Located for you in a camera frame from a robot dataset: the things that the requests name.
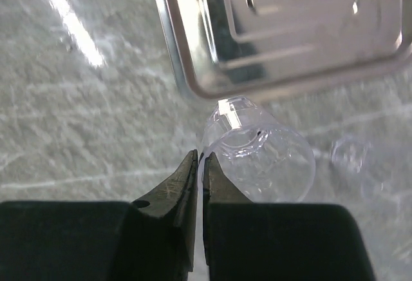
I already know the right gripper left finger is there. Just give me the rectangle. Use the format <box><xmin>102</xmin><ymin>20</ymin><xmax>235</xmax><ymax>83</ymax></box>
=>
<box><xmin>1</xmin><ymin>150</ymin><xmax>198</xmax><ymax>280</ymax></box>

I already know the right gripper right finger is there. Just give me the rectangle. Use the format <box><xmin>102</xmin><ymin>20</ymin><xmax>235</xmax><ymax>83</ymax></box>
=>
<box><xmin>203</xmin><ymin>154</ymin><xmax>375</xmax><ymax>280</ymax></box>

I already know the clear glass six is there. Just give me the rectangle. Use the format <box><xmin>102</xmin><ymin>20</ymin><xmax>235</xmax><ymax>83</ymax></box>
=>
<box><xmin>201</xmin><ymin>96</ymin><xmax>315</xmax><ymax>202</ymax></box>

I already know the clear glass seven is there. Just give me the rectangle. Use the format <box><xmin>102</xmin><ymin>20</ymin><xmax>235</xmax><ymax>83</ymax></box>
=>
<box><xmin>330</xmin><ymin>136</ymin><xmax>386</xmax><ymax>200</ymax></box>

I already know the silver metal tray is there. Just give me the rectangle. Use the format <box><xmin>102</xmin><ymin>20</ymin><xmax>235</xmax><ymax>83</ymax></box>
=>
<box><xmin>155</xmin><ymin>0</ymin><xmax>411</xmax><ymax>102</ymax></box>

